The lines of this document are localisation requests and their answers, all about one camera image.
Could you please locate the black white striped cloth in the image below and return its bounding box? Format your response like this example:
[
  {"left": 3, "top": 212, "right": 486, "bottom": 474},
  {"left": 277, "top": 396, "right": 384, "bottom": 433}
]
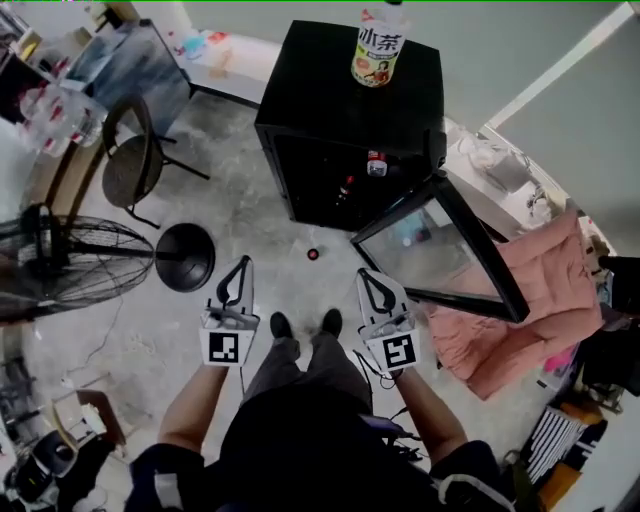
[{"left": 522, "top": 404, "right": 609, "bottom": 486}]

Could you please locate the glass fridge door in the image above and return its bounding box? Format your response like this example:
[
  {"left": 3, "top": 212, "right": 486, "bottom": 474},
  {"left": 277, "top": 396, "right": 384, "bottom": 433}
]
[{"left": 349, "top": 172, "right": 531, "bottom": 324}]

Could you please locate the person's right black shoe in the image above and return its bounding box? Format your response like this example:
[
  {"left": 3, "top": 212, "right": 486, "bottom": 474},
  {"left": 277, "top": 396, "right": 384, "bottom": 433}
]
[{"left": 321, "top": 308, "right": 344, "bottom": 337}]

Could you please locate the pack of clear water bottles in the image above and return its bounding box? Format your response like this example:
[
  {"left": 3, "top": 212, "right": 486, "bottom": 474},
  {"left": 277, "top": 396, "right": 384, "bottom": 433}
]
[{"left": 17, "top": 82, "right": 109, "bottom": 156}]

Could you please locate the clear water bottle red label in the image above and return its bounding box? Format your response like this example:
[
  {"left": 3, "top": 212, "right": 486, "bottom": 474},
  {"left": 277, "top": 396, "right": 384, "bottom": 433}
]
[{"left": 366, "top": 149, "right": 390, "bottom": 178}]

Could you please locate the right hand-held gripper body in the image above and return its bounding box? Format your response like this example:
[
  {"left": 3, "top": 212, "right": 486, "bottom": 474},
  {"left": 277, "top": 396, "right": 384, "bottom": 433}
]
[{"left": 357, "top": 312, "right": 422, "bottom": 374}]

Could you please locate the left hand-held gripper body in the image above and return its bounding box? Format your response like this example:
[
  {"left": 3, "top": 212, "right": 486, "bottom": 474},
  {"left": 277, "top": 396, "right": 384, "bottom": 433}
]
[{"left": 198, "top": 303, "right": 261, "bottom": 369}]

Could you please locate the person's leg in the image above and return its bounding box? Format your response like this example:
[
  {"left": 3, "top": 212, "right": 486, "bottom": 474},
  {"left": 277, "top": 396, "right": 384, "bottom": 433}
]
[
  {"left": 242, "top": 337, "right": 304, "bottom": 401},
  {"left": 304, "top": 329, "right": 374, "bottom": 411}
]

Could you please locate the yellow label tea bottle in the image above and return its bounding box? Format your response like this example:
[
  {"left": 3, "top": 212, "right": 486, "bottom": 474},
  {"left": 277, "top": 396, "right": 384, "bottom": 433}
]
[{"left": 350, "top": 0, "right": 412, "bottom": 89}]

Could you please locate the person's left black shoe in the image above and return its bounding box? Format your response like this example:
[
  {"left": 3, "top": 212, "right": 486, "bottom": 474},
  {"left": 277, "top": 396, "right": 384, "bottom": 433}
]
[{"left": 269, "top": 312, "right": 295, "bottom": 340}]

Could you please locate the person's dark navy shirt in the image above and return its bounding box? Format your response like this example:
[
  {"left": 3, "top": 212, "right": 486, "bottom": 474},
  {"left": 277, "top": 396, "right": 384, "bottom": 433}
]
[{"left": 124, "top": 384, "right": 516, "bottom": 512}]

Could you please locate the black round seat chair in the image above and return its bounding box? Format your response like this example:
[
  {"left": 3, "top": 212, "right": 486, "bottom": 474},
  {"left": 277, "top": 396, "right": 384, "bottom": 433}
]
[{"left": 101, "top": 93, "right": 211, "bottom": 230}]

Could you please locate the black pedestal fan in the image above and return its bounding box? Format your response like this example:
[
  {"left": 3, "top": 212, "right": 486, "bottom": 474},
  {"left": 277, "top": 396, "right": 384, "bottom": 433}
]
[{"left": 0, "top": 202, "right": 217, "bottom": 325}]

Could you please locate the person's left leg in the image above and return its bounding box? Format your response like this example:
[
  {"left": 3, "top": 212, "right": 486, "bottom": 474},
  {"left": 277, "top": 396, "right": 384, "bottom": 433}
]
[{"left": 242, "top": 337, "right": 304, "bottom": 401}]

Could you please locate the white low ledge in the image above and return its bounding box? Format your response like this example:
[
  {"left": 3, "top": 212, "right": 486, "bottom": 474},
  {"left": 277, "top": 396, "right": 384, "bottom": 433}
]
[{"left": 172, "top": 28, "right": 284, "bottom": 109}]

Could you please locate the person's black shoe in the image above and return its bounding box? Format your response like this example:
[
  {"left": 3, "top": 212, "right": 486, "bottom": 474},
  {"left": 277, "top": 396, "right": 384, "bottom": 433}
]
[
  {"left": 321, "top": 308, "right": 344, "bottom": 337},
  {"left": 269, "top": 312, "right": 295, "bottom": 340}
]

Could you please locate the clear plastic bag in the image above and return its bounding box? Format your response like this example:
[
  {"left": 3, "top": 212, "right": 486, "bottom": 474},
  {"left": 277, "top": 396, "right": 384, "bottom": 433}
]
[{"left": 457, "top": 134, "right": 531, "bottom": 194}]

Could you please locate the person's right leg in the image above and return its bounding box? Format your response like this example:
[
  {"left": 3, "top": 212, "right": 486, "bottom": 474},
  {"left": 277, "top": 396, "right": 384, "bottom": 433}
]
[{"left": 304, "top": 329, "right": 374, "bottom": 411}]

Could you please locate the person's left forearm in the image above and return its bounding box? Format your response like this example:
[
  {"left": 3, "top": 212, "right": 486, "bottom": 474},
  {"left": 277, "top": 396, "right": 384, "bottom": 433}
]
[{"left": 158, "top": 362, "right": 231, "bottom": 454}]

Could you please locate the clear plastic toy bin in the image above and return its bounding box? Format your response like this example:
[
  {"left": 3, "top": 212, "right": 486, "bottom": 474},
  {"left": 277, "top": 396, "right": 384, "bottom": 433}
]
[{"left": 537, "top": 342, "right": 584, "bottom": 394}]

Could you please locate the black mini fridge cabinet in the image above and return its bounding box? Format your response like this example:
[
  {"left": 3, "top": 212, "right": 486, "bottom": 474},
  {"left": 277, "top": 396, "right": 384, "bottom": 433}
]
[{"left": 253, "top": 19, "right": 449, "bottom": 234}]

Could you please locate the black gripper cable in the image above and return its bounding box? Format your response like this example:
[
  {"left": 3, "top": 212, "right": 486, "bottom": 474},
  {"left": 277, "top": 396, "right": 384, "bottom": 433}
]
[{"left": 352, "top": 349, "right": 401, "bottom": 391}]

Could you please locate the pink cushioned chair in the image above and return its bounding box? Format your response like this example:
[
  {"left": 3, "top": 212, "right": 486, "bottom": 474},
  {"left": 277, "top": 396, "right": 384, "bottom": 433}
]
[{"left": 424, "top": 208, "right": 606, "bottom": 401}]

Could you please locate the brown wooden bench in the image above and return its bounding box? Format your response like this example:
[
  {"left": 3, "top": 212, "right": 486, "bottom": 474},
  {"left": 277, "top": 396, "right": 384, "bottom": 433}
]
[{"left": 27, "top": 142, "right": 106, "bottom": 216}]

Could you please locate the person's right forearm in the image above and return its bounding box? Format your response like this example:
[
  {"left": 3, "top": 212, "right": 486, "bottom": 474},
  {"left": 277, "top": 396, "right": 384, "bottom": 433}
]
[{"left": 394, "top": 368, "right": 469, "bottom": 466}]

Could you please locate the brown wooden stool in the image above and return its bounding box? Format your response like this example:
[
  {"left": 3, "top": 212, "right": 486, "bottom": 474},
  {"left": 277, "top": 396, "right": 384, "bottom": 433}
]
[{"left": 49, "top": 387, "right": 127, "bottom": 451}]

